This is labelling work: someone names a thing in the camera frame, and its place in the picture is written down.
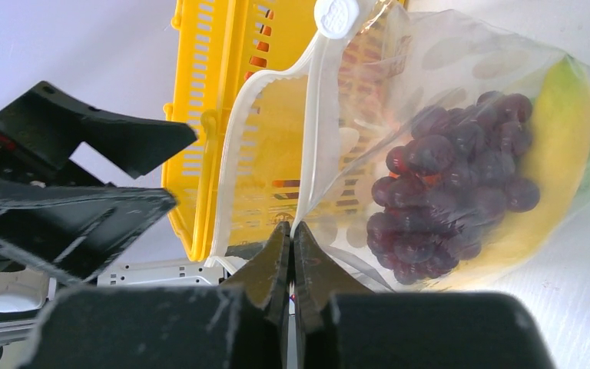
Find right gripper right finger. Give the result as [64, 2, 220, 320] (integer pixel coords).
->
[293, 222, 371, 368]

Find clear zip top bag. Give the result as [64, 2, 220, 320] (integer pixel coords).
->
[207, 1, 590, 290]

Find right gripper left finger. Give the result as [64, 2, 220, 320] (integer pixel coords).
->
[224, 222, 291, 368]

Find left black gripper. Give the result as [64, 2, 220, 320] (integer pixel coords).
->
[0, 81, 197, 284]

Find yellow plastic basket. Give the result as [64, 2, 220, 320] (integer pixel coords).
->
[162, 1, 408, 267]

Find dark purple grapes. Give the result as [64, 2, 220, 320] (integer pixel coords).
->
[366, 91, 540, 285]

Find yellow banana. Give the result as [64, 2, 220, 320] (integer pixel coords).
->
[421, 55, 590, 291]

